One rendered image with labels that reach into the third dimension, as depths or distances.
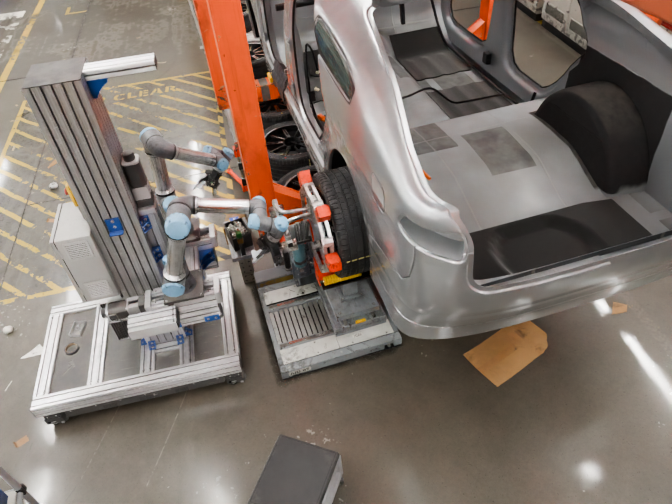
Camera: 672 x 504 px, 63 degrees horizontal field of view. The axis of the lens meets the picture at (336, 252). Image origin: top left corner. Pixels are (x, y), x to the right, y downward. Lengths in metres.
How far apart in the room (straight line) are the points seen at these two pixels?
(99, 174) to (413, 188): 1.54
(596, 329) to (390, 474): 1.74
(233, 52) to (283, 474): 2.22
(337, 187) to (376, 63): 0.72
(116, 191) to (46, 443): 1.73
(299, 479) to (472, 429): 1.11
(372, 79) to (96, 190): 1.47
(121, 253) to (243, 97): 1.11
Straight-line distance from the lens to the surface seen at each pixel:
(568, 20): 7.84
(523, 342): 3.92
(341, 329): 3.70
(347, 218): 3.06
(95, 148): 2.88
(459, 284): 2.46
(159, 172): 3.48
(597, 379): 3.89
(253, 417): 3.59
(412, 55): 5.50
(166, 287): 2.98
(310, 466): 3.01
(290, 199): 3.75
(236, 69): 3.22
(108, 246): 3.24
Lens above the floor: 3.04
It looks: 43 degrees down
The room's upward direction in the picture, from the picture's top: 5 degrees counter-clockwise
